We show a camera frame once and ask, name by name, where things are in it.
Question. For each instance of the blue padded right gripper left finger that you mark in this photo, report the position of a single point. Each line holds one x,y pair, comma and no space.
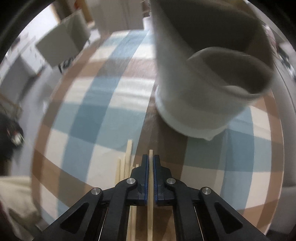
102,214

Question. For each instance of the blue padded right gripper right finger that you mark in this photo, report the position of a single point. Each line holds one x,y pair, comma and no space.
200,214

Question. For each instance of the wooden chopstick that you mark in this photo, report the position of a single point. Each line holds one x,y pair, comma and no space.
150,198
131,229
128,154
118,170

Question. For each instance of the checkered tablecloth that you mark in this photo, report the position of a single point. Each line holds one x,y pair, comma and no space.
104,106

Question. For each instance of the grey sofa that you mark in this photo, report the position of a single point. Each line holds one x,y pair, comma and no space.
284,93

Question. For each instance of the grey white utensil holder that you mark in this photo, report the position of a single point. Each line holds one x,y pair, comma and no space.
214,60

